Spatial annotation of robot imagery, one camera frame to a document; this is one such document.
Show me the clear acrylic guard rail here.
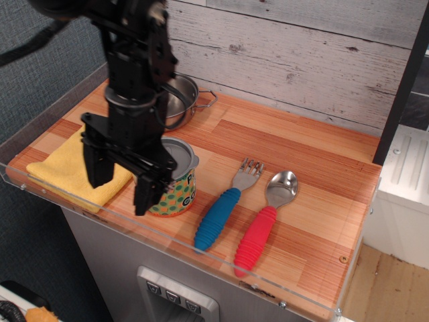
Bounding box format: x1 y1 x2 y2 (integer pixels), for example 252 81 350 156
0 56 383 322

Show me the yellow folded cloth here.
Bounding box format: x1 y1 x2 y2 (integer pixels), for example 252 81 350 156
26 127 132 213

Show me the red handled spoon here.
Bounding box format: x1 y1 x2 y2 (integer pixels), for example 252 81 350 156
234 170 298 278

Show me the black vertical post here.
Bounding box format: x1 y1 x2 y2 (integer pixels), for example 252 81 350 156
373 4 428 166

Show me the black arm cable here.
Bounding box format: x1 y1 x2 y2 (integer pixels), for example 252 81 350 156
0 19 68 67

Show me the orange object at corner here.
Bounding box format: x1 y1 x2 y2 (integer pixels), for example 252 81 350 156
25 307 59 322

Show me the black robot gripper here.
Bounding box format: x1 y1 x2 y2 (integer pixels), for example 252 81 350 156
81 101 177 216

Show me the stainless steel pot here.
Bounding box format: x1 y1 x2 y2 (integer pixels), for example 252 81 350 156
164 73 218 131

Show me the grey toy fridge cabinet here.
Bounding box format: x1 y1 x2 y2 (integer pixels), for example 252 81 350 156
61 204 322 322

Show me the silver dispenser button panel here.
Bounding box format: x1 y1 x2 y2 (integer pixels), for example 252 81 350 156
137 266 220 321

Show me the blue handled fork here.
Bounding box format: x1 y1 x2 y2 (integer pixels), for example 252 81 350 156
194 158 265 252

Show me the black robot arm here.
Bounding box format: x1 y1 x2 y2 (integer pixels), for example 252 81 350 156
32 1 177 215

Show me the toy can with grey lid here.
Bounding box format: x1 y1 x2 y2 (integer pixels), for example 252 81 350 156
149 137 199 217

